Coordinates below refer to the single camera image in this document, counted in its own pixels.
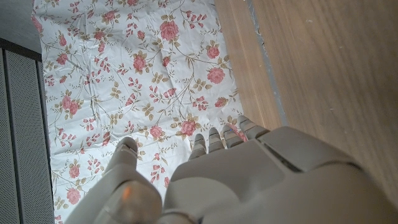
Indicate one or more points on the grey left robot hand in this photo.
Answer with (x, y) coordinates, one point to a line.
(248, 186)

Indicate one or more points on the floral cloth backdrop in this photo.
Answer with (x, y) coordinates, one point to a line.
(130, 77)

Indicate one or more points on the dark perforated panel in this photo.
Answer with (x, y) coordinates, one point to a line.
(25, 140)

